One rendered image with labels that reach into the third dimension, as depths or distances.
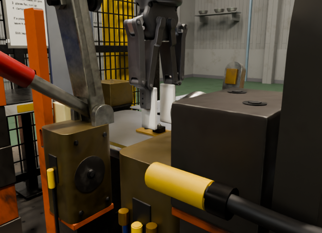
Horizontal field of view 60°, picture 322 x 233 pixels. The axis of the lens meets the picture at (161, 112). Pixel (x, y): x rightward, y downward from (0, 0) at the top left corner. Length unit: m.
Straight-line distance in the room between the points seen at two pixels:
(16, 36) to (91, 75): 0.59
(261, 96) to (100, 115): 0.24
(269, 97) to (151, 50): 0.30
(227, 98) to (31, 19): 0.34
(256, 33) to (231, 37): 0.91
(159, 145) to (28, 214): 0.70
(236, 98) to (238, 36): 10.39
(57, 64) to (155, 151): 0.48
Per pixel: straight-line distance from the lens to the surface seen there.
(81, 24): 0.35
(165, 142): 0.23
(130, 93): 0.75
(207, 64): 11.12
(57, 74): 0.66
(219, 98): 0.15
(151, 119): 0.46
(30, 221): 0.86
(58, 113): 0.45
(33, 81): 0.33
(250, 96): 0.16
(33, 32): 0.44
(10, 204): 0.70
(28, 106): 0.70
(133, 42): 0.43
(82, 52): 0.35
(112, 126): 0.54
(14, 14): 0.93
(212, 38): 11.02
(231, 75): 0.57
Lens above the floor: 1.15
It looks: 13 degrees down
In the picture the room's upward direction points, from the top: straight up
